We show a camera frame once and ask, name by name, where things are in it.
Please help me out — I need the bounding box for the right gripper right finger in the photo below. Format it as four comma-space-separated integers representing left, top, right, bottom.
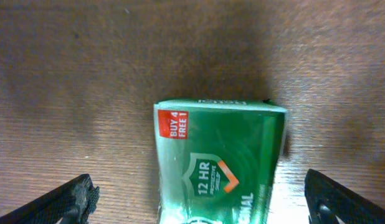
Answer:
305, 169, 385, 224

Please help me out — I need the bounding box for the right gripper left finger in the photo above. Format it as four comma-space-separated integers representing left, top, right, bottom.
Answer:
0, 174, 100, 224

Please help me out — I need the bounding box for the green Dettol soap bar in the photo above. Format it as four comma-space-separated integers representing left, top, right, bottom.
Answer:
153, 99, 287, 224

